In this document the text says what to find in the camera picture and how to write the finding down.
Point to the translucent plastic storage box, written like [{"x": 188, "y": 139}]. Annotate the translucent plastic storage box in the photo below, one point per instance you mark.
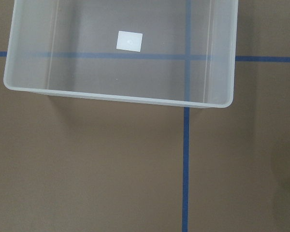
[{"x": 68, "y": 48}]

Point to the white label sticker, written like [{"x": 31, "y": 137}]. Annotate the white label sticker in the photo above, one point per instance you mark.
[{"x": 129, "y": 41}]

